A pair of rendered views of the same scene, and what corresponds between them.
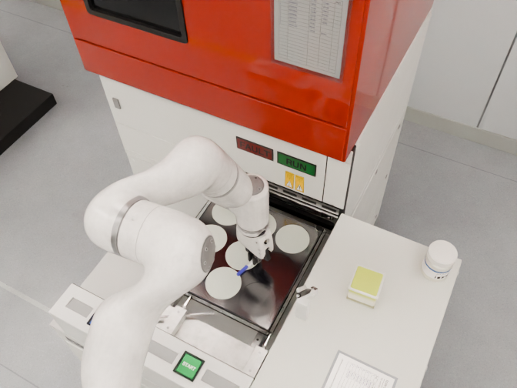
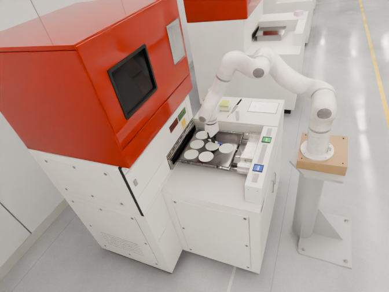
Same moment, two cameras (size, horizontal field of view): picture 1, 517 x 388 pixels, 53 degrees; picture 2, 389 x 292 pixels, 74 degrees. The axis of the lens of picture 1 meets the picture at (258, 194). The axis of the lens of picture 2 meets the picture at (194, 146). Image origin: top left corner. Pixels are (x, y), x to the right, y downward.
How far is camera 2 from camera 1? 169 cm
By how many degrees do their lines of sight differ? 60
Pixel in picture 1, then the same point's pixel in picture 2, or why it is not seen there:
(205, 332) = (248, 150)
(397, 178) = not seen: hidden behind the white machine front
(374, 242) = not seen: hidden behind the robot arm
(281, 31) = (173, 50)
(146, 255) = (271, 55)
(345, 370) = (253, 109)
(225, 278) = (224, 148)
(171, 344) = (260, 146)
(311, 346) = (248, 116)
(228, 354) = (254, 143)
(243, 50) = (168, 70)
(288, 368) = (257, 119)
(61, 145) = not seen: outside the picture
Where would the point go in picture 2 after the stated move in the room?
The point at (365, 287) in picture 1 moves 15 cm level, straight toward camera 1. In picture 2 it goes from (227, 102) to (247, 102)
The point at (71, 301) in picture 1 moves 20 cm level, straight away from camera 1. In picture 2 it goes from (253, 182) to (230, 207)
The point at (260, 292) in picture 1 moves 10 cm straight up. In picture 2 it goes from (227, 138) to (227, 126)
